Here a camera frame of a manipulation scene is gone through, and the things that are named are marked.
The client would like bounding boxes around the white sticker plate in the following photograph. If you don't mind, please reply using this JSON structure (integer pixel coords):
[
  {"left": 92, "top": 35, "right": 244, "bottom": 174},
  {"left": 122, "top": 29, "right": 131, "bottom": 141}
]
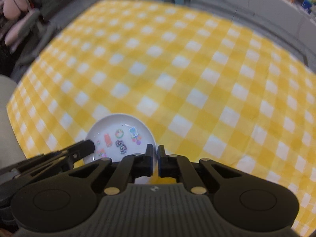
[{"left": 83, "top": 113, "right": 158, "bottom": 178}]

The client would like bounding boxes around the pink chair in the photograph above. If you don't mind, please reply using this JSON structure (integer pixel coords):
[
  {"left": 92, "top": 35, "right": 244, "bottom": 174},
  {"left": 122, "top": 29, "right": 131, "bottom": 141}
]
[{"left": 1, "top": 0, "right": 41, "bottom": 50}]

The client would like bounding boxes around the yellow checkered tablecloth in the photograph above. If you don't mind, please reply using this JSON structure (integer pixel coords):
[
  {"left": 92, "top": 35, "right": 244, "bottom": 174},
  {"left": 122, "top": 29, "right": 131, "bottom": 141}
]
[{"left": 6, "top": 0, "right": 315, "bottom": 236}]

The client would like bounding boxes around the grey tv console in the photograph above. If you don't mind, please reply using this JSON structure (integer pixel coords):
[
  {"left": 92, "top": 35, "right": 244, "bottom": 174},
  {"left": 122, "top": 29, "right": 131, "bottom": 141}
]
[{"left": 214, "top": 0, "right": 316, "bottom": 62}]

